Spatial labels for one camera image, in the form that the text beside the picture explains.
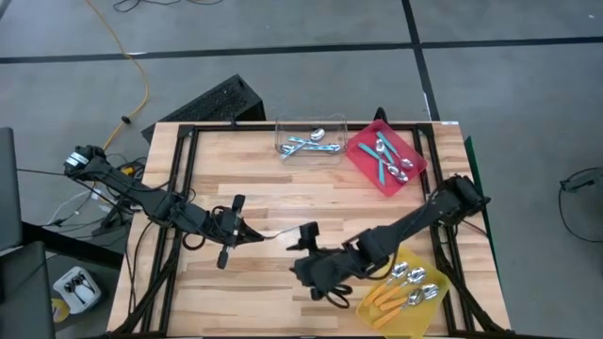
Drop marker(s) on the clear plastic bin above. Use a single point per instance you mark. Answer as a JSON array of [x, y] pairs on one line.
[[330, 124]]

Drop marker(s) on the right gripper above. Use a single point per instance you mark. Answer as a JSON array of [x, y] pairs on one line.
[[312, 235]]

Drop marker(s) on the black floor beam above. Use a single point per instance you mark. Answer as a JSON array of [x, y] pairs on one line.
[[70, 245]]

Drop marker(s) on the dark grey monitor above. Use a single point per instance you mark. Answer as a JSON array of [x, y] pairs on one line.
[[9, 188]]

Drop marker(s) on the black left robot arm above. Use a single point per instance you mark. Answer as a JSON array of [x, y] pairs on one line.
[[141, 200]]

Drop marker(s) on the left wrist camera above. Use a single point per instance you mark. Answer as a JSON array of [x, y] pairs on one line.
[[229, 219]]

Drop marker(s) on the yellow plastic bin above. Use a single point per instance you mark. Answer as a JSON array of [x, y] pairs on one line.
[[424, 315]]

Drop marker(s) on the black table frame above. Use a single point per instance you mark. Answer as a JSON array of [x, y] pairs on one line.
[[235, 128]]

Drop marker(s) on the yellow tape roll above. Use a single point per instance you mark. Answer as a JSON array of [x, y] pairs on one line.
[[59, 316]]

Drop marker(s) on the pink-red plastic bin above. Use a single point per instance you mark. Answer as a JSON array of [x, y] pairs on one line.
[[400, 147]]

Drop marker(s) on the white open box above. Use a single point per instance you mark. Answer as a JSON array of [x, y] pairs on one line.
[[89, 294]]

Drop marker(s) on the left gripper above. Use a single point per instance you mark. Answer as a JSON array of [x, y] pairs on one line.
[[226, 235]]

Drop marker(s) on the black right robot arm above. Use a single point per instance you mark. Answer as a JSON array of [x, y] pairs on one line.
[[400, 226]]

